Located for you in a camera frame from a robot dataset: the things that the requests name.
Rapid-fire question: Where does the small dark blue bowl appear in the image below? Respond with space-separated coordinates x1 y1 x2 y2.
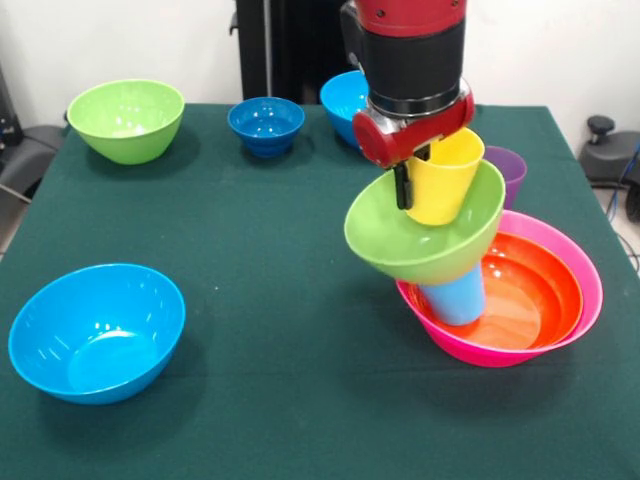
227 96 306 159

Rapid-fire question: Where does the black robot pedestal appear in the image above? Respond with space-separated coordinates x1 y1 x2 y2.
229 0 369 105

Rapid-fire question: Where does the orange plastic bowl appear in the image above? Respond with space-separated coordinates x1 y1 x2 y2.
407 232 585 351

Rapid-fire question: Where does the black equipment with knob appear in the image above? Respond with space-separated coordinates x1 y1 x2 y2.
578 115 640 224

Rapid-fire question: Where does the yellow plastic cup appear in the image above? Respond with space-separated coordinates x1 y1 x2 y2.
404 127 486 227

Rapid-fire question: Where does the light blue plastic cup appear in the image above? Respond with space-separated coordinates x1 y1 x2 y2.
418 262 486 327

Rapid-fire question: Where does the large pink plastic bowl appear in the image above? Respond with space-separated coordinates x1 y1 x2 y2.
394 209 604 369

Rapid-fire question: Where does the green plastic bowl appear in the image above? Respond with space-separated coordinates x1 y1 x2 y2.
343 159 507 287
67 78 186 166

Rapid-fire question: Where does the purple plastic cup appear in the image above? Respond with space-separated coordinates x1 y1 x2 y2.
482 145 528 211

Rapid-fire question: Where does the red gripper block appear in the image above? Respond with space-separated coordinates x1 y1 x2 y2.
351 77 476 212

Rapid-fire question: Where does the black device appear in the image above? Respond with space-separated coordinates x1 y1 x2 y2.
0 64 22 151

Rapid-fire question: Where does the blue cable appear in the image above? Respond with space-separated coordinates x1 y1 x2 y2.
605 142 640 222

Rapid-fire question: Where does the dark green tablecloth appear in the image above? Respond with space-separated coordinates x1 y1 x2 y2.
0 103 640 480

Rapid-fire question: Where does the light blue plastic bowl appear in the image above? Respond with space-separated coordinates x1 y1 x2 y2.
319 69 372 151
8 263 187 406

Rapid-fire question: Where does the grey chair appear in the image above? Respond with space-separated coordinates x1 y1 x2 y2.
0 124 66 204

